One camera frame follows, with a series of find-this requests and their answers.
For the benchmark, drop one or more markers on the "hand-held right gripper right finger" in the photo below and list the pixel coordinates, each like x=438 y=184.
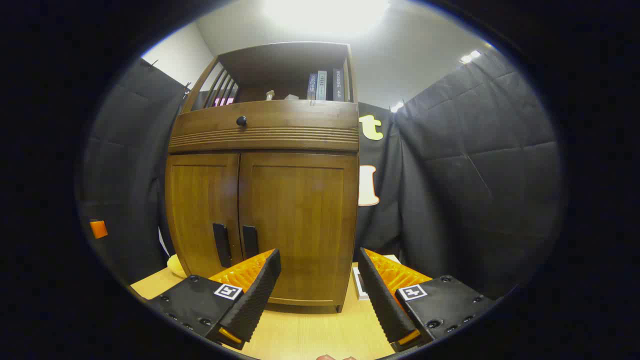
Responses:
x=382 y=300

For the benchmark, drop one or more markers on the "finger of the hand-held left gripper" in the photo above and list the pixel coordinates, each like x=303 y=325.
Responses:
x=98 y=229

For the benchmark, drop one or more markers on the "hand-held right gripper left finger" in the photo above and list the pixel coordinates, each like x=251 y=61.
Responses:
x=255 y=300

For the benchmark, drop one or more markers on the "wooden cabinet door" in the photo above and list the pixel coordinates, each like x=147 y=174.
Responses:
x=300 y=220
x=197 y=210

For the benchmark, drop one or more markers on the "wooden double-door shoe cabinet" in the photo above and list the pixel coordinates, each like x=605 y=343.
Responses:
x=280 y=65

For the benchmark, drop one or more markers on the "wooden cabinet drawer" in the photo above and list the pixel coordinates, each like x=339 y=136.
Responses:
x=295 y=117

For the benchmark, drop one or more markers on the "white box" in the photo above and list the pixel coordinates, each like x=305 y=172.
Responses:
x=360 y=285

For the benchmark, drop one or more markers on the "yellow round object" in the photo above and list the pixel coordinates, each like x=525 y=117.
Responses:
x=176 y=266

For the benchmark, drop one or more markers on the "black drawer knob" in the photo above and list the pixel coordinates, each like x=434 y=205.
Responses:
x=241 y=121

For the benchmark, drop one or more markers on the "small ceiling light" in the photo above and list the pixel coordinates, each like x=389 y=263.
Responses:
x=469 y=56
x=397 y=107

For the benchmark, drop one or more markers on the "small beige figurine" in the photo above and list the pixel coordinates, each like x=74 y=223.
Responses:
x=270 y=95

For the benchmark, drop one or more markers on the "purple book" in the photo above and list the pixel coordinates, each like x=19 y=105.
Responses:
x=312 y=87

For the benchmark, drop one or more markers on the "grey book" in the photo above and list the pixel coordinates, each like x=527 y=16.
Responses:
x=322 y=86

